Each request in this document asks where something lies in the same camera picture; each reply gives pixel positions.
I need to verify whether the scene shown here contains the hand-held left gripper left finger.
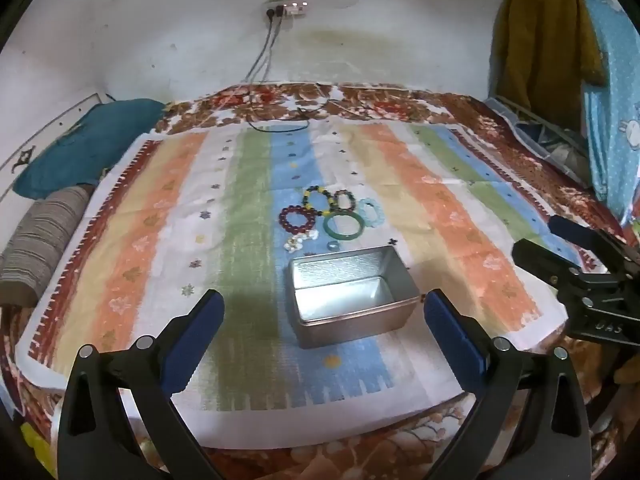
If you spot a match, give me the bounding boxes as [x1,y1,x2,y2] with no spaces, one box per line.
[56,289,226,480]

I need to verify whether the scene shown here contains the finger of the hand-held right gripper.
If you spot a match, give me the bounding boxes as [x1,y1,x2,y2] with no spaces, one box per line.
[548,214,640,267]
[511,238,585,288]

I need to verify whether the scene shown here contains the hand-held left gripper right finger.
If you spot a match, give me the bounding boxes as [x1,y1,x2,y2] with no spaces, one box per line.
[422,289,593,480]

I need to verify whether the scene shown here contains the silver metal tin box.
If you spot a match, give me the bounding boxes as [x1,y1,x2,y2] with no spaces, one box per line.
[286,245,421,350]

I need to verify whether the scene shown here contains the white flower bead bracelet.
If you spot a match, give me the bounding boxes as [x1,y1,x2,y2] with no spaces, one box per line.
[283,232,320,254]

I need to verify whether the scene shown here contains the light blue bead bracelet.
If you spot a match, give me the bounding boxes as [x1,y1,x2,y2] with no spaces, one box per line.
[357,197,385,228]

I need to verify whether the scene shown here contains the dark red bead bracelet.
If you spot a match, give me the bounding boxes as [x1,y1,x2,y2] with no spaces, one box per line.
[280,205,317,235]

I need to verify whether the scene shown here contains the green jade bangle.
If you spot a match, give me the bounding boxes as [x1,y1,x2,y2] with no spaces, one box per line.
[322,211,365,242]

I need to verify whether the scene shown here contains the pale plastic crate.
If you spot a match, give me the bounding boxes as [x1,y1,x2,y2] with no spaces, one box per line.
[486,96,597,187]

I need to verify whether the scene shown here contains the striped pastel cloth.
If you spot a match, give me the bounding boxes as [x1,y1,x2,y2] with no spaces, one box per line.
[15,120,592,414]

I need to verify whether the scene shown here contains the blue printed cloth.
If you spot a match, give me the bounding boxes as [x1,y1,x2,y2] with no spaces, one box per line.
[564,0,640,227]

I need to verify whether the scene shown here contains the grey striped rolled cloth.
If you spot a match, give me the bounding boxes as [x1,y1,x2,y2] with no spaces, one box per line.
[0,186,97,307]

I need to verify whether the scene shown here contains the yellow plastic bag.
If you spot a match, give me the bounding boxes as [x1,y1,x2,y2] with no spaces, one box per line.
[19,422,57,477]

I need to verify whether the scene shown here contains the teal pillow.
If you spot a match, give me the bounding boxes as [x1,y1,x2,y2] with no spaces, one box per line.
[12,98,169,200]

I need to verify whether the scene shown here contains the white power strip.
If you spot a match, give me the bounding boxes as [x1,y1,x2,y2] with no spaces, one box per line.
[261,2,309,24]

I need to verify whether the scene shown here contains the yellow and black bead bracelet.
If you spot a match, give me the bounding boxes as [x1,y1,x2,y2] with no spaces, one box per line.
[303,186,337,216]

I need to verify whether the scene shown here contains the thin black cable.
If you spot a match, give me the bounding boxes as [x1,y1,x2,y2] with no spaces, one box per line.
[246,82,342,134]

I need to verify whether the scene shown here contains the grey power cables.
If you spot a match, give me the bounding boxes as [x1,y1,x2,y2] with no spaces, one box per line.
[244,14,282,84]

